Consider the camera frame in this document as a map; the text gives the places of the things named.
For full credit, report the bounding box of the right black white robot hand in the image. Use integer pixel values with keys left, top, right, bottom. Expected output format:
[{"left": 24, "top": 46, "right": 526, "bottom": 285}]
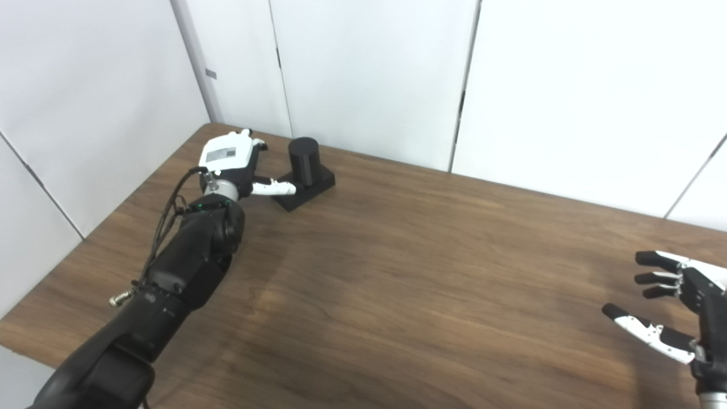
[{"left": 602, "top": 250, "right": 727, "bottom": 393}]

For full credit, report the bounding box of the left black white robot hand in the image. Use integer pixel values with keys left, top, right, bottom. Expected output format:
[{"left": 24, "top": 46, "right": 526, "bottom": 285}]
[{"left": 198, "top": 129, "right": 297, "bottom": 201}]

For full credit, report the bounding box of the black peg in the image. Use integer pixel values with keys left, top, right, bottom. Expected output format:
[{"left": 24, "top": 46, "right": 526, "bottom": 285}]
[{"left": 271, "top": 137, "right": 336, "bottom": 212}]

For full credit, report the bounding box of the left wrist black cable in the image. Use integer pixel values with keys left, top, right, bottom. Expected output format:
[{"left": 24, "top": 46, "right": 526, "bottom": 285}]
[{"left": 109, "top": 166, "right": 212, "bottom": 307}]

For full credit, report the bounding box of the grey wall post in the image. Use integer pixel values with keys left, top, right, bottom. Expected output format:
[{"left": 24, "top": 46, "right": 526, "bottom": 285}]
[{"left": 170, "top": 0, "right": 225, "bottom": 124}]

